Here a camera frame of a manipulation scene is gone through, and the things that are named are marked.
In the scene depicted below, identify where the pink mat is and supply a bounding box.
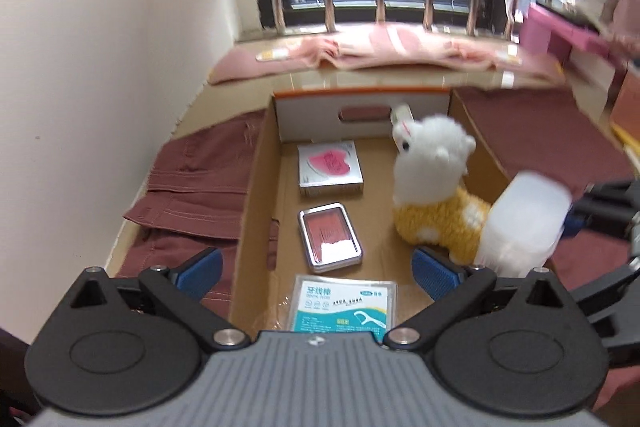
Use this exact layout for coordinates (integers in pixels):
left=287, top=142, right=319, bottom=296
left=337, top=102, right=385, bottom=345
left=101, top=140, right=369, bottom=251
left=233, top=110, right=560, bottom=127
left=207, top=34, right=566, bottom=85

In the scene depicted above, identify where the clear dental floss box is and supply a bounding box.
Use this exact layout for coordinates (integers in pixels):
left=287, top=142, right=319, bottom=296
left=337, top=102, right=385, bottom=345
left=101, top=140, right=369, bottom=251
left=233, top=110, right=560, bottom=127
left=291, top=274, right=399, bottom=338

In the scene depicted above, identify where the cardboard box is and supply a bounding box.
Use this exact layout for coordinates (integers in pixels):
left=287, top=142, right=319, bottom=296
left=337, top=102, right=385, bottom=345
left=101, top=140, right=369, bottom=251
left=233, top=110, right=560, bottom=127
left=227, top=89, right=566, bottom=338

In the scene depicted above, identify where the silver-framed red compact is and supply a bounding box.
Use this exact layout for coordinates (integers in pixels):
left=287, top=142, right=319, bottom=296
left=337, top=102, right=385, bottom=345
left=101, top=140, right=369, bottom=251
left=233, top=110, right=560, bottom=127
left=297, top=203, right=364, bottom=274

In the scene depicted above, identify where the clear plastic container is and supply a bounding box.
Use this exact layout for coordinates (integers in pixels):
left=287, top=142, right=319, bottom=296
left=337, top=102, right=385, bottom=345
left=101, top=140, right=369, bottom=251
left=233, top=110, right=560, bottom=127
left=472, top=172, right=573, bottom=280

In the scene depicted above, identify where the pink storage box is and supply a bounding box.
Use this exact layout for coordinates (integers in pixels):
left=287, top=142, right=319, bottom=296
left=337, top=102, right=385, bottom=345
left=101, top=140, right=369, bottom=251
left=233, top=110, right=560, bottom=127
left=607, top=67, right=640, bottom=128

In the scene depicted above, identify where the silver box with pink heart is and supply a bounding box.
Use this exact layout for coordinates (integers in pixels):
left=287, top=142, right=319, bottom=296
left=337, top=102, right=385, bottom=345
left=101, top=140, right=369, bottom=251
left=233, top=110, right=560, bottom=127
left=297, top=142, right=364, bottom=198

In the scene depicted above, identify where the white and yellow alpaca plush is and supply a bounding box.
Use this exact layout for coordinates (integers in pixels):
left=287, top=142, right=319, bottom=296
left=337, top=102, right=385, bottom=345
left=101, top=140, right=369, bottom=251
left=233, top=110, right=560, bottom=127
left=390, top=114, right=493, bottom=265

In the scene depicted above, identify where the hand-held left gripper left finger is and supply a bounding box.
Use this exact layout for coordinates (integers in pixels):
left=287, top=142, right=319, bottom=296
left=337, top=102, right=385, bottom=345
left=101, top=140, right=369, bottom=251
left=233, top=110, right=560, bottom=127
left=67, top=247, right=251, bottom=350

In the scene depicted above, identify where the pink box stand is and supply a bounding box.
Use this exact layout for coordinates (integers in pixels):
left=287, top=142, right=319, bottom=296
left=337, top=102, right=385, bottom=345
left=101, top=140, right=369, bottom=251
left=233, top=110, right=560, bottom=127
left=520, top=4, right=626, bottom=68

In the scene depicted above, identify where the pink striped garment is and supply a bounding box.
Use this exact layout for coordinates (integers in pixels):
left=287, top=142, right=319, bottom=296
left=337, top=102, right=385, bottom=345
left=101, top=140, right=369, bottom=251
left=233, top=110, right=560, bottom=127
left=255, top=24, right=523, bottom=72

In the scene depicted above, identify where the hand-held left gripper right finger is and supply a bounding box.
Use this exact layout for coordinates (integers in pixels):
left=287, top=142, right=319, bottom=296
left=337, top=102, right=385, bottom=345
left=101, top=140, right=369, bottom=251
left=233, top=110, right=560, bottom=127
left=382, top=246, right=576, bottom=350

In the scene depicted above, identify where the maroon cloth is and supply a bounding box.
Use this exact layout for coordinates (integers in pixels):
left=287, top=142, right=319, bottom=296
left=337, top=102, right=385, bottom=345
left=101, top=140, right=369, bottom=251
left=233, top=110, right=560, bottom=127
left=107, top=86, right=640, bottom=413

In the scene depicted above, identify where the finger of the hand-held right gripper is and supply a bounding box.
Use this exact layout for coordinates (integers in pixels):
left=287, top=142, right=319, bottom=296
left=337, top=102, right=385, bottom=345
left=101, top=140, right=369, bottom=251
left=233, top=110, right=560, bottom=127
left=562, top=179, right=640, bottom=240
left=570, top=252, right=640, bottom=308

